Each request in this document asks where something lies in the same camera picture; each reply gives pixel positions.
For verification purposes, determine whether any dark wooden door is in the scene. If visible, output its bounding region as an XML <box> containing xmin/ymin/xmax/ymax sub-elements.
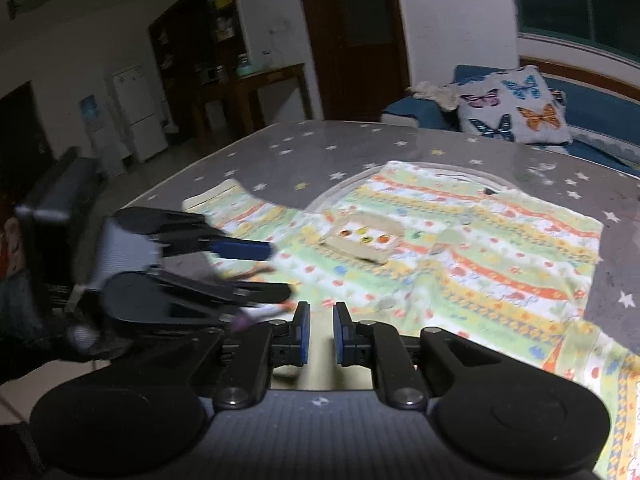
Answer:
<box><xmin>302</xmin><ymin>0</ymin><xmax>409</xmax><ymax>122</ymax></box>

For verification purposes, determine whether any butterfly print pillow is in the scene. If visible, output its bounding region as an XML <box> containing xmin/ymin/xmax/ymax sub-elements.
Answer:
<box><xmin>457</xmin><ymin>65</ymin><xmax>572</xmax><ymax>145</ymax></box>

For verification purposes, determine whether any grey star-patterned table cover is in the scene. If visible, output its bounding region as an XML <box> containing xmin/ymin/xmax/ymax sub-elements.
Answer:
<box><xmin>94</xmin><ymin>120</ymin><xmax>639</xmax><ymax>351</ymax></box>

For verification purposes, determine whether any dark bookshelf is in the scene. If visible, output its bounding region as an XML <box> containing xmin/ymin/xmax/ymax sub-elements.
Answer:
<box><xmin>148</xmin><ymin>0</ymin><xmax>247</xmax><ymax>136</ymax></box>

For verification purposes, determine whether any blue corner sofa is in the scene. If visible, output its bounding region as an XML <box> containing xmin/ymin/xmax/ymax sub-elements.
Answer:
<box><xmin>381</xmin><ymin>65</ymin><xmax>639</xmax><ymax>176</ymax></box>

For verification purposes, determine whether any white refrigerator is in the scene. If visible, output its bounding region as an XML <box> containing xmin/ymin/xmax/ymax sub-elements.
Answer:
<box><xmin>112</xmin><ymin>66</ymin><xmax>168</xmax><ymax>162</ymax></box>

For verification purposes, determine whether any colourful patterned children's shirt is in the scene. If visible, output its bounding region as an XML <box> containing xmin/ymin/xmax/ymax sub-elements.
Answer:
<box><xmin>182</xmin><ymin>160</ymin><xmax>639</xmax><ymax>479</ymax></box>

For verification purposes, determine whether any cream cloth on sofa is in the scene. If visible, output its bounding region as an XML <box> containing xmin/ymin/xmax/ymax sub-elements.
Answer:
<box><xmin>407</xmin><ymin>81</ymin><xmax>461</xmax><ymax>112</ymax></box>

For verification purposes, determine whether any dark green window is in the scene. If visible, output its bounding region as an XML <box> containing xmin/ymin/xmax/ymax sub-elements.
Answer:
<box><xmin>515</xmin><ymin>0</ymin><xmax>639</xmax><ymax>62</ymax></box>

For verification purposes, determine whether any dark wooden side table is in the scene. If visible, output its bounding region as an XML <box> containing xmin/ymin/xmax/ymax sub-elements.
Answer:
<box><xmin>231</xmin><ymin>63</ymin><xmax>314</xmax><ymax>136</ymax></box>

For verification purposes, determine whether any water dispenser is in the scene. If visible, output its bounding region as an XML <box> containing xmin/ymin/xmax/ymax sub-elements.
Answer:
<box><xmin>78</xmin><ymin>94</ymin><xmax>125</xmax><ymax>179</ymax></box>

